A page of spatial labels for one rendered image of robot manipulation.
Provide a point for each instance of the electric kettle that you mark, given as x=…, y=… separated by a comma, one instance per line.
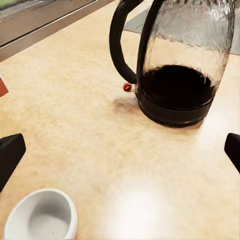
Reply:
x=182, y=57

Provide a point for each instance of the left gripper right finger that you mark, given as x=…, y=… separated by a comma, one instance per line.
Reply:
x=232, y=149

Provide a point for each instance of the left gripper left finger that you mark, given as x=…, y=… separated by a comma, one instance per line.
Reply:
x=12, y=149

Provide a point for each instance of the drop in sink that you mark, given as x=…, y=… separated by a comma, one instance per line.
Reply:
x=136, y=25

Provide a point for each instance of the fixed window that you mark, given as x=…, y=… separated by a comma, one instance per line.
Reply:
x=24, y=23

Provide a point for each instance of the countertop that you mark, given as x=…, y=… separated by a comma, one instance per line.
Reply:
x=130, y=178

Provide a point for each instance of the coffee cup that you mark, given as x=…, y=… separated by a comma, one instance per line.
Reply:
x=46, y=214

